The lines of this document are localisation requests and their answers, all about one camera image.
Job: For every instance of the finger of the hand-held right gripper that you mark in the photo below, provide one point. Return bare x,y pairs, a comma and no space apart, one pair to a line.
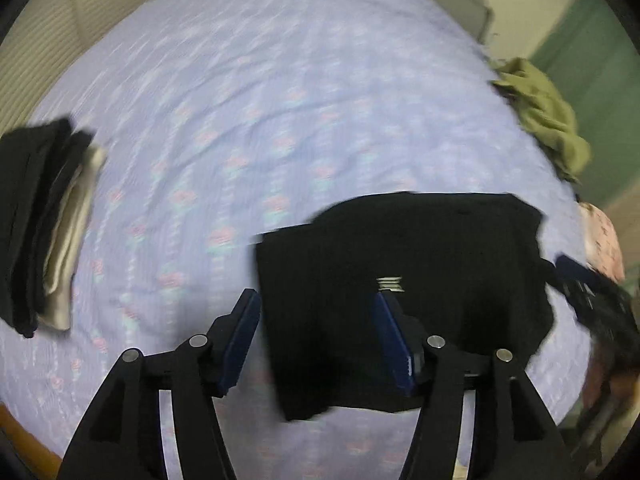
575,272

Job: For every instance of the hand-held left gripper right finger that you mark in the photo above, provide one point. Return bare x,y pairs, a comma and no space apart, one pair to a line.
394,345

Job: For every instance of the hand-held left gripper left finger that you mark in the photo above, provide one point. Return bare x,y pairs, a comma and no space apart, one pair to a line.
241,340

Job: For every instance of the black pants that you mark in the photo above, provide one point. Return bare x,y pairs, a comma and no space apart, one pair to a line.
400,290

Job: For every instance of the pink patterned cloth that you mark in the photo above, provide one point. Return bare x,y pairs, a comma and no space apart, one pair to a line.
602,242

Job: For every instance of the olive green garment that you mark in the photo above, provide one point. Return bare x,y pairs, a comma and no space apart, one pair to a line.
547,115

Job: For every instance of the floral lavender bed sheet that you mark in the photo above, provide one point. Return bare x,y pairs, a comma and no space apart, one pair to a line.
280,160

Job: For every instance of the folded cream cloth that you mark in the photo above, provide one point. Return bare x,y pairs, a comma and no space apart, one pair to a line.
67,240

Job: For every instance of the stack of folded dark clothes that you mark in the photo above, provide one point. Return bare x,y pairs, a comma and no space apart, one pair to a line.
32,225

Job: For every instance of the wooden bed frame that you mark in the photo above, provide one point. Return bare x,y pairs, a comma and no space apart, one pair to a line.
22,440

